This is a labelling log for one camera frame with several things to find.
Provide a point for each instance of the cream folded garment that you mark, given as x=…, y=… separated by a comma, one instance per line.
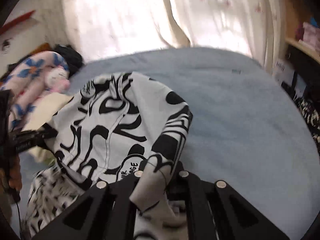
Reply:
x=47, y=110

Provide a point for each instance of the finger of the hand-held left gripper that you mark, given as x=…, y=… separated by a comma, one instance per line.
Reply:
x=37, y=133
x=30, y=145

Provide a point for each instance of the pink drawer organizer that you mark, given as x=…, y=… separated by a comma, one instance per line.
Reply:
x=310, y=33

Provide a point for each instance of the black white clothes pile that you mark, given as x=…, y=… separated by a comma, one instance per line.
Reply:
x=310, y=120

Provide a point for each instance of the pink blue floral quilt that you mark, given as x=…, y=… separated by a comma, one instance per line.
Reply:
x=27, y=80

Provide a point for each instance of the blue box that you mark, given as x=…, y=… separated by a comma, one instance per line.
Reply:
x=314, y=22

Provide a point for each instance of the red wall shelf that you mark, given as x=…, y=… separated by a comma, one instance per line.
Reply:
x=17, y=22

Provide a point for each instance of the face wall sticker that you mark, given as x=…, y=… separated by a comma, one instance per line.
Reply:
x=7, y=45

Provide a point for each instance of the sheer floral curtain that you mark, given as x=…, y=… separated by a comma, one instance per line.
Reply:
x=220, y=12
x=120, y=17

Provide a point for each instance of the black white printed jacket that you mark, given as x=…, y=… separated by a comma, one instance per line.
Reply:
x=107, y=120

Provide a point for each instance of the wooden headboard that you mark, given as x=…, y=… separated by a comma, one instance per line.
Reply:
x=41, y=48

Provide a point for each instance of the white storage box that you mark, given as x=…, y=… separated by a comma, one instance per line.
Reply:
x=283, y=71

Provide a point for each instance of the black fluffy garment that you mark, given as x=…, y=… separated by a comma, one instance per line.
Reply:
x=71, y=57

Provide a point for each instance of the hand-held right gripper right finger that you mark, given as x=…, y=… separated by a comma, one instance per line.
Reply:
x=190, y=187

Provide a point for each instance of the wooden bookshelf desk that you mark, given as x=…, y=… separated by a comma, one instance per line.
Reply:
x=292, y=20

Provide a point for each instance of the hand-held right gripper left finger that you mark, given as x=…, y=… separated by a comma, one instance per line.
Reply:
x=125, y=187

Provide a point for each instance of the person's left hand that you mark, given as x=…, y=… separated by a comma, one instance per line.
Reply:
x=15, y=175

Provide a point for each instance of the white cat plush toy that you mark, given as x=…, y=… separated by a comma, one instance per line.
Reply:
x=57, y=78

